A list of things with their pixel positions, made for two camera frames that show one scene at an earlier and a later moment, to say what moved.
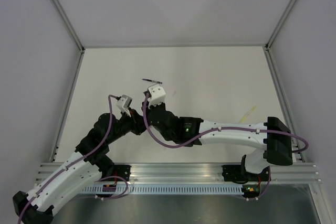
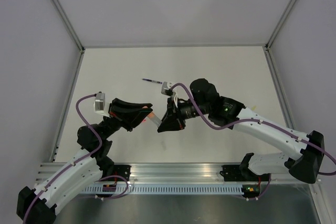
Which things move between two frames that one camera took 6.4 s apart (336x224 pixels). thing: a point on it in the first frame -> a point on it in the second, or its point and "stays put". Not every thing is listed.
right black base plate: x=238 y=174 stays put
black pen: x=157 y=82 stays put
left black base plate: x=123 y=171 stays put
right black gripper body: x=161 y=106 -> x=178 y=113
